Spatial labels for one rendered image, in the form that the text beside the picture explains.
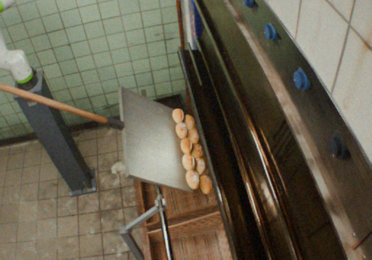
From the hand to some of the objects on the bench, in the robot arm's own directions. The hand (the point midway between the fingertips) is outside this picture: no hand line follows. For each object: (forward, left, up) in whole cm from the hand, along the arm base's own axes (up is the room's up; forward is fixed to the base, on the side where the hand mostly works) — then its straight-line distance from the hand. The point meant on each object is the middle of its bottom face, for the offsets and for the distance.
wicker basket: (+4, +97, -138) cm, 168 cm away
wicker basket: (+63, +92, -138) cm, 177 cm away
